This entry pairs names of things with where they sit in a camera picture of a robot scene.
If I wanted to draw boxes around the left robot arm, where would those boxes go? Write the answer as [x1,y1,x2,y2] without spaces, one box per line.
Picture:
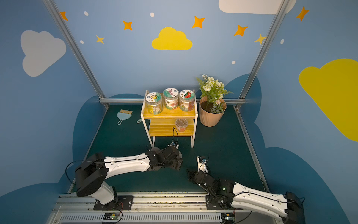
[75,145,183,211]

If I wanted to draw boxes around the clear soil cup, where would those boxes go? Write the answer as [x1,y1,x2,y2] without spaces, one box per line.
[175,119,188,132]

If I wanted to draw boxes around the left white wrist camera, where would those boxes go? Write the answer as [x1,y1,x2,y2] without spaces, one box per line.
[168,142,179,149]

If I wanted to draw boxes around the blue dustpan brush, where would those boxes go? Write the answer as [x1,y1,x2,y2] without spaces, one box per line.
[117,109,133,126]

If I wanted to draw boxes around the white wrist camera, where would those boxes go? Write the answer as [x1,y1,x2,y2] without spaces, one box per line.
[196,156,208,174]
[168,142,179,149]

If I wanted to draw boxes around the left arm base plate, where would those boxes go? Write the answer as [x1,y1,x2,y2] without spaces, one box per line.
[93,196,133,211]

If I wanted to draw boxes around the aluminium back frame bar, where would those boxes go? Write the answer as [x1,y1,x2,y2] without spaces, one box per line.
[99,98,246,104]

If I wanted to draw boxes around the strawberry label seed jar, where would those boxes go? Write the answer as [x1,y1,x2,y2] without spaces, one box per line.
[179,90,195,112]

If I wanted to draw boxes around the yellow wooden two-tier shelf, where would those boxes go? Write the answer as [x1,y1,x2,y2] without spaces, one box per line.
[140,101,198,148]

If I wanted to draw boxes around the aluminium front rail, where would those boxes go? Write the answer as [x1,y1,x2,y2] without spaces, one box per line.
[47,192,282,224]

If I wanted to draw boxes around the aluminium frame post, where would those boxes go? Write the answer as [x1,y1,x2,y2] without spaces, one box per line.
[41,0,109,109]
[235,0,296,112]

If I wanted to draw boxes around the left aluminium frame post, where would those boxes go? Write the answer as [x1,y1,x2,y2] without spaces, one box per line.
[41,0,109,109]

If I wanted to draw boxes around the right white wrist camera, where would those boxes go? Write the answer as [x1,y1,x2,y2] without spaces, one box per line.
[196,156,208,174]

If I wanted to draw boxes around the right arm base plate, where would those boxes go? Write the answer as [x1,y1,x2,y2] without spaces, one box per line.
[206,195,234,211]

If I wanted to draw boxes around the right green circuit board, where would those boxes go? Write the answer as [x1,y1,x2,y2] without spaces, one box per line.
[220,213,235,224]

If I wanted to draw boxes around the sunflower label seed jar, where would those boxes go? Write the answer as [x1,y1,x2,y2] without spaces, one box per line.
[145,92,163,114]

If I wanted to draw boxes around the right aluminium frame post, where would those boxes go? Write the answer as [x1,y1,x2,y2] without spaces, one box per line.
[235,0,296,112]

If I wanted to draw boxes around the pink flower label seed jar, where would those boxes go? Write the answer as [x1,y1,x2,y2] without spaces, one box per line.
[163,88,179,110]

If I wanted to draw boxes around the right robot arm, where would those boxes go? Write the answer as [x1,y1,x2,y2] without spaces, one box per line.
[187,170,306,224]

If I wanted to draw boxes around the pink pot with flowers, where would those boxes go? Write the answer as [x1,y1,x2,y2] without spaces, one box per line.
[197,74,232,127]

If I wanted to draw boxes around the green circuit board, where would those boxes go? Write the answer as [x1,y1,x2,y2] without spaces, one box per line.
[103,213,120,222]
[220,213,235,224]

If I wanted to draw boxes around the left green circuit board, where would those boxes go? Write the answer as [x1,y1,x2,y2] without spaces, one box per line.
[103,213,120,222]

